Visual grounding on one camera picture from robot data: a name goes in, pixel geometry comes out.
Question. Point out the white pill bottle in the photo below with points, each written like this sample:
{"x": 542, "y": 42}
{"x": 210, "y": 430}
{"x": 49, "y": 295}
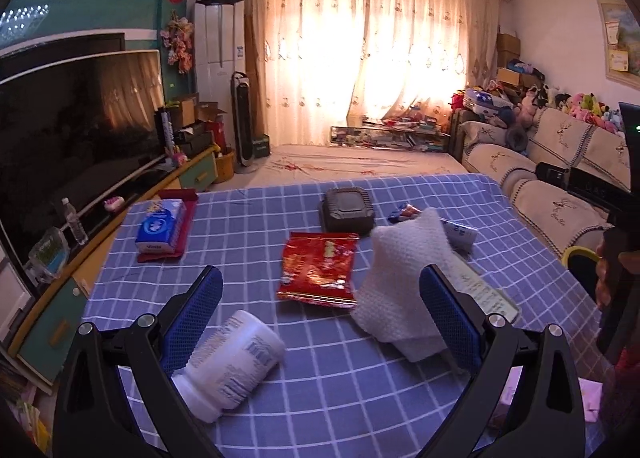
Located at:
{"x": 235, "y": 363}

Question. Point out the person's right hand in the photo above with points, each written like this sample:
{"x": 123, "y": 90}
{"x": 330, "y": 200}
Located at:
{"x": 602, "y": 273}

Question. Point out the white plastic drawer unit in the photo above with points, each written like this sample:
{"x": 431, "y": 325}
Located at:
{"x": 12, "y": 293}

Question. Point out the black bin with yellow rim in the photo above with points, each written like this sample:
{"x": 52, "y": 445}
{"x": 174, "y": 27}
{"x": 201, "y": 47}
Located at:
{"x": 582, "y": 268}

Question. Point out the stack of cardboard boxes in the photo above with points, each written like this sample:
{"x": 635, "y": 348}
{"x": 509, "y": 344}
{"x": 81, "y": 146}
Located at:
{"x": 197, "y": 118}

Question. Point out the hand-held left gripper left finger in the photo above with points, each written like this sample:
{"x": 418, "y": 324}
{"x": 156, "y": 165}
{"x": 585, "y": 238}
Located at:
{"x": 192, "y": 323}

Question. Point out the wooden bucket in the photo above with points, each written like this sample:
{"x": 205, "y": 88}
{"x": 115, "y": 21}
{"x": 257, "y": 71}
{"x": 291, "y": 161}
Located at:
{"x": 226, "y": 167}

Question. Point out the framed wall picture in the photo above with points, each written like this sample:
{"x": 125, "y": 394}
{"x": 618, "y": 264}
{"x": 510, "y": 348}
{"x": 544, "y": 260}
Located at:
{"x": 620, "y": 43}

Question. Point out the clear water bottle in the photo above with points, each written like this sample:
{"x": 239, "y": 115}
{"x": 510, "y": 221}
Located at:
{"x": 75, "y": 223}

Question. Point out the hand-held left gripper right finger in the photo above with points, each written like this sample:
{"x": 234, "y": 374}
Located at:
{"x": 447, "y": 318}

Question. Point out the brown cartons beside sofa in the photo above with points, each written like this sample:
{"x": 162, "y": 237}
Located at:
{"x": 507, "y": 58}

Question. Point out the large flat television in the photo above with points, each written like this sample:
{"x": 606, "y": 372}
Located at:
{"x": 70, "y": 138}

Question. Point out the white standing air conditioner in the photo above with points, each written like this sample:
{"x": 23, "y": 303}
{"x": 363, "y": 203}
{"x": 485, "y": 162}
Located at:
{"x": 220, "y": 68}

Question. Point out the white green carton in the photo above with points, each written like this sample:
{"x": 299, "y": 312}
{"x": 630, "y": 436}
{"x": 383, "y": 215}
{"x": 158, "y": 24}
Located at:
{"x": 487, "y": 293}

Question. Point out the colourful small packet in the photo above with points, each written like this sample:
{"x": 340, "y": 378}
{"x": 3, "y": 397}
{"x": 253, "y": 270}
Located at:
{"x": 404, "y": 213}

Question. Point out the black tower fan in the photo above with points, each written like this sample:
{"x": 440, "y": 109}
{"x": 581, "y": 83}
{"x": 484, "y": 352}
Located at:
{"x": 243, "y": 123}

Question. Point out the pile of plush toys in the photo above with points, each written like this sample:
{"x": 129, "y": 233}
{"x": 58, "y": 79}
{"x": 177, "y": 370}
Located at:
{"x": 520, "y": 106}

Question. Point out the sheer embroidered curtain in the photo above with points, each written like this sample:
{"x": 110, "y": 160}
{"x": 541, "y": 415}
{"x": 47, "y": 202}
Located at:
{"x": 370, "y": 53}

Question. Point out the bookshelf with books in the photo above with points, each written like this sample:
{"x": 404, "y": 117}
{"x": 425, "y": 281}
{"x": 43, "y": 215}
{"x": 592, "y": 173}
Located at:
{"x": 20, "y": 413}

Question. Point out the dark square box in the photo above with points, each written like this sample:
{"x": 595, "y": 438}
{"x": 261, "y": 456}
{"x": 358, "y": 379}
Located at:
{"x": 347, "y": 208}

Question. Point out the small pink holder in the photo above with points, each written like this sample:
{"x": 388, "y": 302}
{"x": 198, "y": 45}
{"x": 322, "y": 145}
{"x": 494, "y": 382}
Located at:
{"x": 114, "y": 203}

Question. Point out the hanging artificial flowers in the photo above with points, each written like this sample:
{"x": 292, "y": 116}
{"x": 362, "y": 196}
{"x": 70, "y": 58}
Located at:
{"x": 177, "y": 41}

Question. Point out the blue white tissue pack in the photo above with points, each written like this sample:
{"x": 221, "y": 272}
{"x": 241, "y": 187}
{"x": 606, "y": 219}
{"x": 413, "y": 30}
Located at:
{"x": 160, "y": 228}

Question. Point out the teal yellow television cabinet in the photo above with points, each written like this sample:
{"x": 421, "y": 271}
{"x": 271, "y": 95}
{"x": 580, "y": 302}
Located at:
{"x": 60, "y": 323}

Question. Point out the small dark box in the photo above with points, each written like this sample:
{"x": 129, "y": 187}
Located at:
{"x": 262, "y": 147}

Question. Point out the beige sofa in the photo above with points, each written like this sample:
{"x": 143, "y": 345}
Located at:
{"x": 540, "y": 208}

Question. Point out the white foam net sleeve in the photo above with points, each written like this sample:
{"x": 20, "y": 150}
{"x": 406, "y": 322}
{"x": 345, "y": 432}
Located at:
{"x": 400, "y": 278}

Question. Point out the floral floor mat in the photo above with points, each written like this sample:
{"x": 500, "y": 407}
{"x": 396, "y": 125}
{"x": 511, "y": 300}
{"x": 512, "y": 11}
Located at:
{"x": 350, "y": 166}

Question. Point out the blue checked tablecloth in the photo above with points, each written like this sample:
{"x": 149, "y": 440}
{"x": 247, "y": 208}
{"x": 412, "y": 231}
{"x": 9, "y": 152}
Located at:
{"x": 325, "y": 388}

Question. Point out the small white box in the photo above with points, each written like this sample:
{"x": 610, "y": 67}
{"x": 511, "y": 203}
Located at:
{"x": 460, "y": 235}

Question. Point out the red snack packet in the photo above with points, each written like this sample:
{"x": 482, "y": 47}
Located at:
{"x": 317, "y": 268}

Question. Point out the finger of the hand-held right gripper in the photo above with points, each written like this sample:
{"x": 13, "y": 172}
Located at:
{"x": 555, "y": 174}

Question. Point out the blue shuttlecock tube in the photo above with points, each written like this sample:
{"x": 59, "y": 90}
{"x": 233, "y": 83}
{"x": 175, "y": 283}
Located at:
{"x": 167, "y": 133}

